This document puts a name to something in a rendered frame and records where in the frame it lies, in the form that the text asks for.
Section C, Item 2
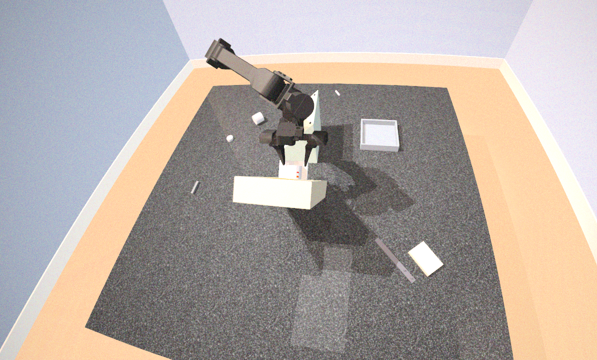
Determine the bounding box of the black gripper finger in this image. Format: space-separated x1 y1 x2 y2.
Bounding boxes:
268 143 285 166
304 143 317 167

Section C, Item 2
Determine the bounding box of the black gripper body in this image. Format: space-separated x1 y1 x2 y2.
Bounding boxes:
259 112 328 146

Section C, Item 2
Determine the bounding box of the pale pink cylinder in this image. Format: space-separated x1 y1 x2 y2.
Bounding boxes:
252 112 264 125

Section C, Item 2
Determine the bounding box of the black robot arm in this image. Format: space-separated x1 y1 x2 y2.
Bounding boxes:
204 38 315 146

